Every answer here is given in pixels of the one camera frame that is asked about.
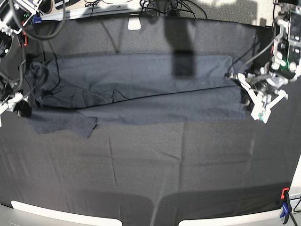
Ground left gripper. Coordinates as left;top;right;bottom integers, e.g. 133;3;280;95
239;75;280;106

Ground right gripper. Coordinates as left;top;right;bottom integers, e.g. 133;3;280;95
13;94;32;118

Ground dark navy t-shirt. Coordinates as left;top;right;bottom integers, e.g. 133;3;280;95
25;54;245;137

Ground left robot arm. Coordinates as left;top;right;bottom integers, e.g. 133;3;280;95
232;0;301;111

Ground red black clamp far left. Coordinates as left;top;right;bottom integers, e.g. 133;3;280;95
21;32;28;46

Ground blue clamp far left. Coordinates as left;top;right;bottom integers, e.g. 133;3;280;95
32;13;42;24

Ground red blue clamp near right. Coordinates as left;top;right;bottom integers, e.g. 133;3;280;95
280;187;298;226

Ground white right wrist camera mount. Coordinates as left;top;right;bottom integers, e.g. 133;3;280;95
0;92;24;115

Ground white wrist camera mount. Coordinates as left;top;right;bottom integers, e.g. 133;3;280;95
236;73;288;124
0;92;24;115

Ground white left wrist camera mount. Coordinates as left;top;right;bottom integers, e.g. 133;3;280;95
236;73;288;124

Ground black cable bundle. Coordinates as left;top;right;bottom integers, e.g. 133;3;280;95
139;0;209;19

